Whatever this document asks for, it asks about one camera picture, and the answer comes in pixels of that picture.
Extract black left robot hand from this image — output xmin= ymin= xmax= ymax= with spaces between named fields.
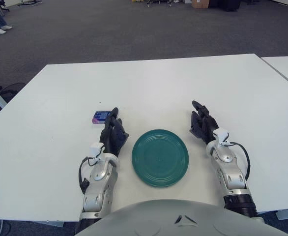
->
xmin=99 ymin=107 xmax=130 ymax=158

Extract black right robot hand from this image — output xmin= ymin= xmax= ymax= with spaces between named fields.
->
xmin=189 ymin=100 xmax=220 ymax=145

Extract blue gum box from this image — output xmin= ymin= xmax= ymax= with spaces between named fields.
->
xmin=91 ymin=110 xmax=112 ymax=125

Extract green round plate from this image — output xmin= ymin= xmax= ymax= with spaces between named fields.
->
xmin=131 ymin=129 xmax=190 ymax=189

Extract grey robot torso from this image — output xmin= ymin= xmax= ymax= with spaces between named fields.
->
xmin=75 ymin=199 xmax=288 ymax=236

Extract black office chair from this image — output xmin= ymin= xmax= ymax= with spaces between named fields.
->
xmin=0 ymin=69 xmax=26 ymax=104

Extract brown cardboard box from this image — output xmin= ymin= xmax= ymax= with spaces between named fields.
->
xmin=192 ymin=0 xmax=210 ymax=8

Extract black cabinet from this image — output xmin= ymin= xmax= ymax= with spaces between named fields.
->
xmin=222 ymin=0 xmax=243 ymax=12

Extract black chair bases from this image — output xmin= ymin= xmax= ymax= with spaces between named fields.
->
xmin=145 ymin=0 xmax=177 ymax=7

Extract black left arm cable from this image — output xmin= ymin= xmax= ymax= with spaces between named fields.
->
xmin=78 ymin=156 xmax=97 ymax=195

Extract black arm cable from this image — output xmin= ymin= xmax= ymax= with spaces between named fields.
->
xmin=78 ymin=156 xmax=97 ymax=195
xmin=227 ymin=141 xmax=251 ymax=182

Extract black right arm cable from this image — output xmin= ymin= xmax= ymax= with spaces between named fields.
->
xmin=227 ymin=141 xmax=251 ymax=182

